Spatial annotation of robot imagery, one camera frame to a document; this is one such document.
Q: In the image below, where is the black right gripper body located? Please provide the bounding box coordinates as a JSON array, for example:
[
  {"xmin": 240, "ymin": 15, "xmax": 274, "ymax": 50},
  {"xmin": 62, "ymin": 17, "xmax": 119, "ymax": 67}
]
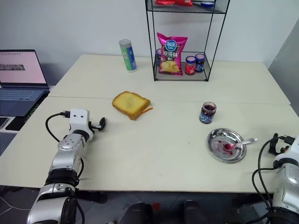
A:
[{"xmin": 277, "ymin": 137, "xmax": 290, "ymax": 154}]

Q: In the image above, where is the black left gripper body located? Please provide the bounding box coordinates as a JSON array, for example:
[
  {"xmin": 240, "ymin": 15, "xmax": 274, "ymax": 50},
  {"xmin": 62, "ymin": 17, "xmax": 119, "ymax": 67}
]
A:
[{"xmin": 89, "ymin": 121, "xmax": 102, "ymax": 132}]

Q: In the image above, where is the toasted golden bread slice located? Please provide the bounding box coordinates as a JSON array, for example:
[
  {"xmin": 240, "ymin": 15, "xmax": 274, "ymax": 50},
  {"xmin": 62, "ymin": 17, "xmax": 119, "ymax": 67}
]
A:
[{"xmin": 111, "ymin": 91, "xmax": 151, "ymax": 121}]

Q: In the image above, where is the steel spoon with jam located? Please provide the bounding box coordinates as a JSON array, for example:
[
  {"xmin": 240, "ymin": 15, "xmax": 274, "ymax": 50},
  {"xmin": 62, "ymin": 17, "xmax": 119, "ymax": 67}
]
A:
[{"xmin": 223, "ymin": 137, "xmax": 258, "ymax": 151}]

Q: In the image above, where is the pale white bread slice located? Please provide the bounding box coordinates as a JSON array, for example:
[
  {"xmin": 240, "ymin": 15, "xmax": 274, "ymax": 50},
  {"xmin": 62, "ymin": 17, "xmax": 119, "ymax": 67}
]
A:
[{"xmin": 134, "ymin": 104, "xmax": 154, "ymax": 121}]

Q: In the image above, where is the open blueberry jam jar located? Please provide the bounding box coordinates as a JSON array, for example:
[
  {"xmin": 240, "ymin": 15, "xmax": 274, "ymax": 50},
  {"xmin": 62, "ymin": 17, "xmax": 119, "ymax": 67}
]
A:
[{"xmin": 199, "ymin": 101, "xmax": 217, "ymax": 125}]

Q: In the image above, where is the red jam jar pink lid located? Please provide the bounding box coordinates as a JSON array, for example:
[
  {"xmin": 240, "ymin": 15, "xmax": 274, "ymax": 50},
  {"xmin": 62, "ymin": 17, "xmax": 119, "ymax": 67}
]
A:
[{"xmin": 185, "ymin": 56, "xmax": 197, "ymax": 76}]

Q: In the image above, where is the round steel plate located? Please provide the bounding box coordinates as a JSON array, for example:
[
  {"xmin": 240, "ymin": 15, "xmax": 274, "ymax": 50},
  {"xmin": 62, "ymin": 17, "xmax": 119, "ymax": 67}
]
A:
[{"xmin": 206, "ymin": 127, "xmax": 248, "ymax": 164}]

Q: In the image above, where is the grey partition panel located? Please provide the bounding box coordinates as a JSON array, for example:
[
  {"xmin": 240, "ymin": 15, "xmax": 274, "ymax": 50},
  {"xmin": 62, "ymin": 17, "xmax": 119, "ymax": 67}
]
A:
[{"xmin": 267, "ymin": 16, "xmax": 299, "ymax": 106}]

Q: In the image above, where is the green blue cylindrical can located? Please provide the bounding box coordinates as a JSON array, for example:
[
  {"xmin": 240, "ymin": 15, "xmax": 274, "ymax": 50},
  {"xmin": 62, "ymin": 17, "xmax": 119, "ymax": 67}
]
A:
[{"xmin": 118, "ymin": 39, "xmax": 138, "ymax": 74}]

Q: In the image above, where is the open blue laptop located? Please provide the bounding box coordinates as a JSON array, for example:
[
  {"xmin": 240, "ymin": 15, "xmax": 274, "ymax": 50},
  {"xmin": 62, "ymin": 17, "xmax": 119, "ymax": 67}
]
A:
[{"xmin": 0, "ymin": 49, "xmax": 50, "ymax": 117}]

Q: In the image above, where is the grey keyboard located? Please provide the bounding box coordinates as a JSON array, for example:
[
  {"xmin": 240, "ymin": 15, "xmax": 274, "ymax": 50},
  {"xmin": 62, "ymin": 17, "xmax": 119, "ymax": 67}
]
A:
[{"xmin": 0, "ymin": 131, "xmax": 18, "ymax": 157}]

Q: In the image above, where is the dark rounded shape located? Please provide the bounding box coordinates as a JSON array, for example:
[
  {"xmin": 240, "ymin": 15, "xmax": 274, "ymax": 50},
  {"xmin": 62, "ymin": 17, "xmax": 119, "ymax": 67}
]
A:
[
  {"xmin": 184, "ymin": 200, "xmax": 213, "ymax": 224},
  {"xmin": 121, "ymin": 201, "xmax": 154, "ymax": 224}
]

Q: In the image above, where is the pink potato chip bag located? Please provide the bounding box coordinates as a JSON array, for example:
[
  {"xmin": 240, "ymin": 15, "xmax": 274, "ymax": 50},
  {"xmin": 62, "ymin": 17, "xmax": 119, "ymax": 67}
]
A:
[{"xmin": 156, "ymin": 32, "xmax": 189, "ymax": 77}]

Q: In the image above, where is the red snack packet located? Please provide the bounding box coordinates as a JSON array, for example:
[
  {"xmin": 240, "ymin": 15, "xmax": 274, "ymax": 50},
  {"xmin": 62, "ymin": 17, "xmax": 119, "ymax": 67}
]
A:
[{"xmin": 155, "ymin": 0, "xmax": 194, "ymax": 7}]

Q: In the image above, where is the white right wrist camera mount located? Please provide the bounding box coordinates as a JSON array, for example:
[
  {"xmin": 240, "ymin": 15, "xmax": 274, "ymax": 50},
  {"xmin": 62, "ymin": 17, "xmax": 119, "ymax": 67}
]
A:
[{"xmin": 274, "ymin": 136, "xmax": 299, "ymax": 164}]

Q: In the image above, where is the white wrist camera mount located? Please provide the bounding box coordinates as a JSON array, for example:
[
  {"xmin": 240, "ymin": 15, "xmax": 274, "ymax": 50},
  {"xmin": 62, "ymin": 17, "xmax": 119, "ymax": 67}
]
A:
[
  {"xmin": 69, "ymin": 108, "xmax": 93, "ymax": 136},
  {"xmin": 274, "ymin": 136, "xmax": 299, "ymax": 164}
]

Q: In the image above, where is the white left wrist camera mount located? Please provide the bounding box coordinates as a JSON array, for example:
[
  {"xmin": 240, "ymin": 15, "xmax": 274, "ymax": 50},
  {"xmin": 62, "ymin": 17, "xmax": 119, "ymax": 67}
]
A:
[{"xmin": 69, "ymin": 108, "xmax": 93, "ymax": 136}]

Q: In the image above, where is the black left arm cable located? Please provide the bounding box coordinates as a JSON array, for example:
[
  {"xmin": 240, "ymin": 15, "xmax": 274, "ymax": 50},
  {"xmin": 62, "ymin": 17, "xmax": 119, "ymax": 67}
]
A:
[{"xmin": 45, "ymin": 111, "xmax": 85, "ymax": 224}]

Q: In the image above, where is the black wire shelf rack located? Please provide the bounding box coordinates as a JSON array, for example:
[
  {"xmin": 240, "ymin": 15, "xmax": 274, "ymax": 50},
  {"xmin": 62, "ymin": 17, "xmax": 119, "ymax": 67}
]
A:
[{"xmin": 145, "ymin": 0, "xmax": 231, "ymax": 83}]

